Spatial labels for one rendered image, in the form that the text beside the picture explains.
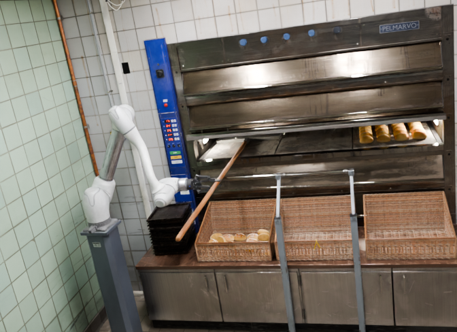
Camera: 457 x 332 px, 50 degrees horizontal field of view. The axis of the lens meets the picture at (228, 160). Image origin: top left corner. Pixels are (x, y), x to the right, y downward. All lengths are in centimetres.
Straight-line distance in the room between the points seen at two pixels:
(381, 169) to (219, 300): 151
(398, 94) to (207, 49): 137
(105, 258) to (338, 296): 161
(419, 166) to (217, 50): 165
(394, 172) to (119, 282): 209
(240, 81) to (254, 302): 159
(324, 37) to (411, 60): 59
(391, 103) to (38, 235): 257
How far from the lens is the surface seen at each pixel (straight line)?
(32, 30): 379
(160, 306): 390
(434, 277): 346
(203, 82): 366
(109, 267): 352
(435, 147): 366
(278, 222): 322
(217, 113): 369
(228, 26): 356
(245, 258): 355
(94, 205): 337
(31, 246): 356
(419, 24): 350
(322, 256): 342
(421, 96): 356
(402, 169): 369
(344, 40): 348
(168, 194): 320
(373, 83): 352
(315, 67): 350
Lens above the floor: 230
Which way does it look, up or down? 17 degrees down
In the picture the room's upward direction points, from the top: 9 degrees counter-clockwise
